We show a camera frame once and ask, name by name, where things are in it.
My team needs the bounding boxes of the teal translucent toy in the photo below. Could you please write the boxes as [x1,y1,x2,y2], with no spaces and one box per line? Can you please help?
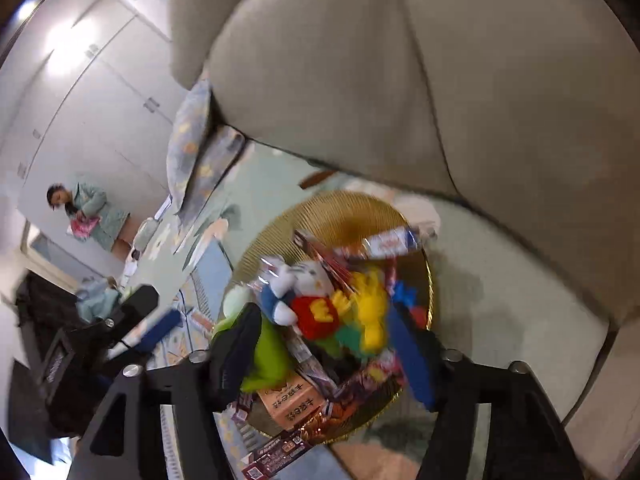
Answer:
[320,327,366,361]

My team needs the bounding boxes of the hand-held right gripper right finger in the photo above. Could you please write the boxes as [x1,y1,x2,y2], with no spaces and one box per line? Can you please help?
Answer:
[390,300,583,480]

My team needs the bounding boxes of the white cat plush toy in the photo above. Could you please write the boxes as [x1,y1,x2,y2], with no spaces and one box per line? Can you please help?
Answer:
[257,255,346,338]

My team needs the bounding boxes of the white wardrobe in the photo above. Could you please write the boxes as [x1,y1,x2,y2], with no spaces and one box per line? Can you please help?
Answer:
[0,0,201,201]

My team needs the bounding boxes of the open book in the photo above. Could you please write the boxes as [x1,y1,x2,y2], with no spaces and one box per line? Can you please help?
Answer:
[67,215,101,238]

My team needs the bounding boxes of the grey-green small cushion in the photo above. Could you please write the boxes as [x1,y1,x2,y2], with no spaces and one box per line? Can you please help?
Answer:
[135,217,156,251]

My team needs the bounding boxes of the pale green round object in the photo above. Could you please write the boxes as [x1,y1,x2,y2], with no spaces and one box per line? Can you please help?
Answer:
[221,287,251,321]

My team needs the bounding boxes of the round wicker basket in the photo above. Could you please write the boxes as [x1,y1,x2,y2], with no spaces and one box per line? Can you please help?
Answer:
[218,191,437,447]

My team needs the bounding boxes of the pink cardboard box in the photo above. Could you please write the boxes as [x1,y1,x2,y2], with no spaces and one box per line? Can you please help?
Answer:
[256,379,321,426]

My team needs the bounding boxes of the light teal garment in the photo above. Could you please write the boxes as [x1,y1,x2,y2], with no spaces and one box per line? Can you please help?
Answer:
[77,277,121,321]

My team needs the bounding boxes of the long red printed box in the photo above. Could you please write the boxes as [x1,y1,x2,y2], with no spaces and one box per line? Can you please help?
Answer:
[240,430,313,480]

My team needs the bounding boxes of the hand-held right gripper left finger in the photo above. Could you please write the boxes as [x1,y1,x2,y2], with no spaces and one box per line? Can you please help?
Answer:
[67,305,263,480]

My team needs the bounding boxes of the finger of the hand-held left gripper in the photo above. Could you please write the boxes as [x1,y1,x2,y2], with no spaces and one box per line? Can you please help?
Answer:
[131,309,184,354]

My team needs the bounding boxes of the yellow toy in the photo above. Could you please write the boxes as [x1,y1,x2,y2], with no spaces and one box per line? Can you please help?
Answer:
[345,267,391,353]

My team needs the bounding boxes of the beige padded headboard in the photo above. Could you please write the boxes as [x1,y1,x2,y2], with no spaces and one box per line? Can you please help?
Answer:
[170,0,640,331]

